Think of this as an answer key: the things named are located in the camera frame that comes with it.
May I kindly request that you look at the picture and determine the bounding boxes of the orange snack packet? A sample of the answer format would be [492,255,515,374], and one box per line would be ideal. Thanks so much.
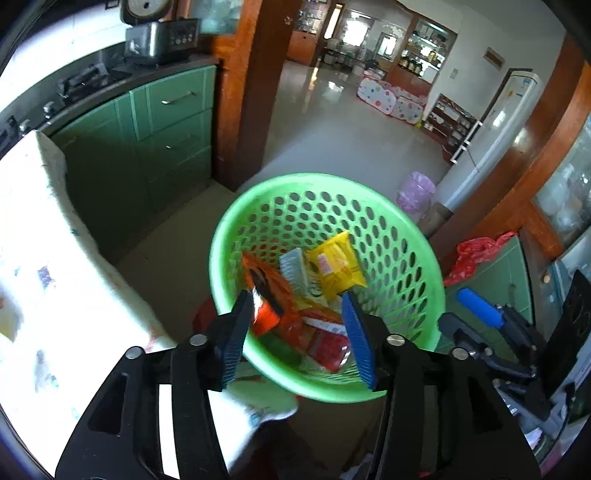
[241,251,298,337]

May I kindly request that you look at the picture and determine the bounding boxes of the polka-dot play tent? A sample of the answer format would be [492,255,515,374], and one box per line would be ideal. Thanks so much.
[359,78,428,126]

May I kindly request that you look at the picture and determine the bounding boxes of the dark shoe rack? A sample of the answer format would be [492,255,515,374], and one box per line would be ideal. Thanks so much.
[422,93,477,156]

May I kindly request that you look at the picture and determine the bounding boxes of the green plastic basket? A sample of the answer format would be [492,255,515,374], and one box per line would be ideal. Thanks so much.
[209,173,448,401]

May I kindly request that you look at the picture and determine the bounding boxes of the white and green packet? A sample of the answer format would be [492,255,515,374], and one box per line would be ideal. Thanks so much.
[278,248,329,308]

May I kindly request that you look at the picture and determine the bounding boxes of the black gas stove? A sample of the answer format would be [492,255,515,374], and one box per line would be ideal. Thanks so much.
[41,64,120,121]

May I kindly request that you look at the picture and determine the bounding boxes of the red snack packet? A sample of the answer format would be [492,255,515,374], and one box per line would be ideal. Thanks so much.
[277,302,354,374]

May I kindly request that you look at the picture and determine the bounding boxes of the green kitchen cabinet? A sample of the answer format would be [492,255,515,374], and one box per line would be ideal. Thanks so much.
[46,65,218,266]

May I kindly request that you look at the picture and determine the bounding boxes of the red plastic bag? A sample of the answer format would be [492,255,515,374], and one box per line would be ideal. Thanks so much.
[444,231,518,288]

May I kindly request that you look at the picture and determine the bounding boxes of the white standing air conditioner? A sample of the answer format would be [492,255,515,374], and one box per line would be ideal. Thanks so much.
[434,68,542,222]

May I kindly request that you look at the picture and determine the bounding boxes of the printed tablecloth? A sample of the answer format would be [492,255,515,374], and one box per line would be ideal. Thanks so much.
[0,130,300,478]

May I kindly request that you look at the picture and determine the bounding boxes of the pink trash bin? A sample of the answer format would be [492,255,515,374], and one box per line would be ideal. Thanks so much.
[397,172,437,215]

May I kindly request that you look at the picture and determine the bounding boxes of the small green cabinet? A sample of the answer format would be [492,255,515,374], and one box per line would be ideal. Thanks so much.
[443,235,539,354]

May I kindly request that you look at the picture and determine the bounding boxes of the wooden display shelves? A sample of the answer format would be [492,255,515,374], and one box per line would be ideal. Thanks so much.
[387,16,458,86]

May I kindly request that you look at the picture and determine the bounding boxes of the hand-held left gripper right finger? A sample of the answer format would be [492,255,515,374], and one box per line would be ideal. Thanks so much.
[341,290,542,480]

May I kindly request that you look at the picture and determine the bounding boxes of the yellow snack packet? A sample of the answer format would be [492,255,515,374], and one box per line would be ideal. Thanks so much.
[305,232,368,298]

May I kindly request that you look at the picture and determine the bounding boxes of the black countertop appliance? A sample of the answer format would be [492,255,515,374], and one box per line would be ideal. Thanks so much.
[165,18,202,53]

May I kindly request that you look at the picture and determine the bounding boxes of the wooden display cabinet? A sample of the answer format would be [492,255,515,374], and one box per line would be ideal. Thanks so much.
[522,115,591,261]

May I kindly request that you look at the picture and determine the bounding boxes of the red stool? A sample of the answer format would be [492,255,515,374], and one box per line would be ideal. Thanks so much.
[193,298,221,336]

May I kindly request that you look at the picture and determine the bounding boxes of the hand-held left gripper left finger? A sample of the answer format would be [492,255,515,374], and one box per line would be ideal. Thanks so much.
[54,288,254,480]

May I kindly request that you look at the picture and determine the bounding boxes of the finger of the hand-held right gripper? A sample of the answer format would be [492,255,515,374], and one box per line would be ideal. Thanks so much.
[438,313,533,378]
[456,288,539,346]

